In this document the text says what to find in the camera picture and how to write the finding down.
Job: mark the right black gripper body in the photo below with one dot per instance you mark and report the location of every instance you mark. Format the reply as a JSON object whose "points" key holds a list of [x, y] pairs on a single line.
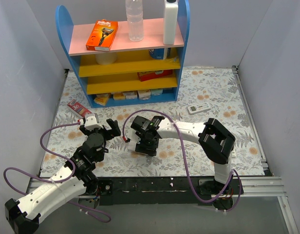
{"points": [[145, 149]]}

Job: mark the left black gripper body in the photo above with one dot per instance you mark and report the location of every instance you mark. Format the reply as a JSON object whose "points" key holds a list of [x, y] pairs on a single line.
{"points": [[101, 131]]}

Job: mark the red white remote control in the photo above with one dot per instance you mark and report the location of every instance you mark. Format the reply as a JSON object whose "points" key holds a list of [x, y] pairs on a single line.
{"points": [[132, 146]]}

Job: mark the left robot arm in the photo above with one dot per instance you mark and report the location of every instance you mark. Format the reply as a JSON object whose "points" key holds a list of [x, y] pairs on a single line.
{"points": [[74, 178]]}

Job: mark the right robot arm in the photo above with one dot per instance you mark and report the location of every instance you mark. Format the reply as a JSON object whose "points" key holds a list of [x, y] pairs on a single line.
{"points": [[215, 139]]}

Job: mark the yellow small box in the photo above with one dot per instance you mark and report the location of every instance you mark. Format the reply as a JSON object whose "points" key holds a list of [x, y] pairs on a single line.
{"points": [[102, 99]]}

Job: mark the red toothpaste box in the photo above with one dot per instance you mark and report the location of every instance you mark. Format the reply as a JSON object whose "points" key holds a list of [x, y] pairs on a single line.
{"points": [[78, 108]]}

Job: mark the light blue small box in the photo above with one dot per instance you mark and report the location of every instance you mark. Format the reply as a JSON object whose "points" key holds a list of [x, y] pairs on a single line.
{"points": [[156, 92]]}

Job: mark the red flat box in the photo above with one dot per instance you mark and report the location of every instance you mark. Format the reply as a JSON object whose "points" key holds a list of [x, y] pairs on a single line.
{"points": [[144, 76]]}

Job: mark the blue wooden shelf unit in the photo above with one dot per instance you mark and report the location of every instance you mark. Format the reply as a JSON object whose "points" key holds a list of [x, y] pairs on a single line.
{"points": [[132, 57]]}

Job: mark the floral table mat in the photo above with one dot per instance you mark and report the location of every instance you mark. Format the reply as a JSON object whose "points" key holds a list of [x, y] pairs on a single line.
{"points": [[218, 87]]}

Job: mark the blue round tin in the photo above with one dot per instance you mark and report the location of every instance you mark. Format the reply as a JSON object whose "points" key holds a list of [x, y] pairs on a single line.
{"points": [[159, 54]]}

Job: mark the orange razor box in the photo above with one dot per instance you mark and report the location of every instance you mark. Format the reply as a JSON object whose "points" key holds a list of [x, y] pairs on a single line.
{"points": [[102, 35]]}

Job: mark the clear plastic bottle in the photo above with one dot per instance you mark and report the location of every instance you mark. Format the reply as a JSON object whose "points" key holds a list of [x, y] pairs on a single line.
{"points": [[134, 13]]}

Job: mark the white plastic bottle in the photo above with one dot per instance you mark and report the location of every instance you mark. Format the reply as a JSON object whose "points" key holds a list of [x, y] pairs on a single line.
{"points": [[170, 21]]}

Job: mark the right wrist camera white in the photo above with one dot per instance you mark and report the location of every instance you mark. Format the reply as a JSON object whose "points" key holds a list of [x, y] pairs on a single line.
{"points": [[132, 138]]}

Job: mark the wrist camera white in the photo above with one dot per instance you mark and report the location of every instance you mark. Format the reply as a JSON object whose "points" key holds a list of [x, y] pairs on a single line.
{"points": [[90, 122], [132, 138]]}

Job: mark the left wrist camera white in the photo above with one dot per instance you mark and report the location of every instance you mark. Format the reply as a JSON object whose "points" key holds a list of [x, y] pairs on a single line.
{"points": [[90, 122]]}

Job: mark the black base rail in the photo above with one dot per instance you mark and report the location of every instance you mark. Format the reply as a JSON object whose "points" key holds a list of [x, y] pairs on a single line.
{"points": [[152, 190]]}

